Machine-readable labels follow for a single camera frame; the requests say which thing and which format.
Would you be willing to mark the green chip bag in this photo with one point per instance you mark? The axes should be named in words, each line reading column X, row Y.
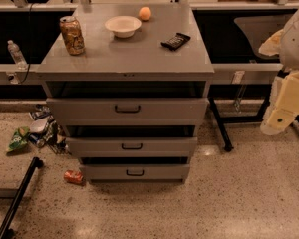
column 19, row 139

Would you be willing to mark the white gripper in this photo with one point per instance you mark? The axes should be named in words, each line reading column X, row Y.
column 296, row 42

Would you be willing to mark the white wall socket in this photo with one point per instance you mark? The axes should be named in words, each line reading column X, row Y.
column 13, row 78

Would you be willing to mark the orange fruit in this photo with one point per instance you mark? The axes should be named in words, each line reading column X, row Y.
column 145, row 13

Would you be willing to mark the black table leg frame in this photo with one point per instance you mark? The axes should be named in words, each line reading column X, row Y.
column 236, row 93

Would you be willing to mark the dark chair seat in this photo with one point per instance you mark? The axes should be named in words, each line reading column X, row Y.
column 258, row 29

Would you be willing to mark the crushed orange can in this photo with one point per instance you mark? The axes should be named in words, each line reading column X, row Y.
column 75, row 177

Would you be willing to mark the grey metal drawer cabinet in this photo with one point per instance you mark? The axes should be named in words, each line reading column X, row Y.
column 131, row 68

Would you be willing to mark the black snack bar wrapper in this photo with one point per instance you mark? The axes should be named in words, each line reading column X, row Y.
column 176, row 42

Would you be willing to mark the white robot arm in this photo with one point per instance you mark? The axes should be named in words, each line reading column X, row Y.
column 285, row 44

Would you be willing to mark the pile of floor litter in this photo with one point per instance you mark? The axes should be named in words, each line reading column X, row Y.
column 44, row 130

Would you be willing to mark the black stand leg left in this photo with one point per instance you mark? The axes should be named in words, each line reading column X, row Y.
column 17, row 195

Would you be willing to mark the clear plastic water bottle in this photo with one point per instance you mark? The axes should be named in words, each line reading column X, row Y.
column 17, row 55

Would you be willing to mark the white bowl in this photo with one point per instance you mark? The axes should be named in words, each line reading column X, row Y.
column 123, row 26

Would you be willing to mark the grey bottom drawer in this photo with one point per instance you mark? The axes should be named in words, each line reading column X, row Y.
column 117, row 172

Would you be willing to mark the gold drink can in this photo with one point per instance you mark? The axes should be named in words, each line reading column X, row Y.
column 72, row 35

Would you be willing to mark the grey top drawer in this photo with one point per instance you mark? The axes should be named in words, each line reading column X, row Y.
column 154, row 111

